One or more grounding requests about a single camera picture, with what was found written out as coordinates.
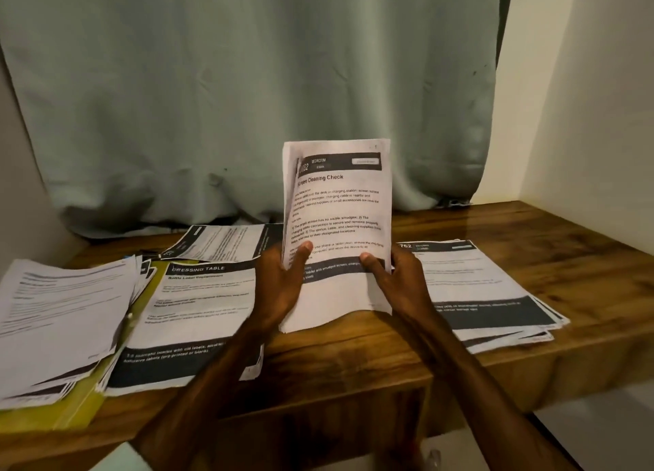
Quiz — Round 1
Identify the person's left hand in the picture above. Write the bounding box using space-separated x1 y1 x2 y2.
245 241 315 334

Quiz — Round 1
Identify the person's right hand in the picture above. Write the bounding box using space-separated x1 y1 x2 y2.
360 244 439 326

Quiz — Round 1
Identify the single sheet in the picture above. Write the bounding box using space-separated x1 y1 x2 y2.
160 222 285 263

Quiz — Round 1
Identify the Wipe Wall Tiles paper stack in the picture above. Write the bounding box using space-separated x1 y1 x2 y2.
396 239 572 355

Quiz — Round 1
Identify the wash baby bottle paper stack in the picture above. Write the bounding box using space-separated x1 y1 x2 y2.
0 256 157 410

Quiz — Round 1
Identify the yellow patterned folder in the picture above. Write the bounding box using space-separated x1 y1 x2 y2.
0 256 196 434

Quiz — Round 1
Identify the person's left forearm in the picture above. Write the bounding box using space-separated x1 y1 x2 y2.
92 317 277 471

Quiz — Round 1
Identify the person's right forearm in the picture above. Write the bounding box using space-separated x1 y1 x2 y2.
403 312 578 471

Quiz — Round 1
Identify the pale green curtain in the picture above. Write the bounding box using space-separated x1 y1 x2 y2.
0 0 514 239

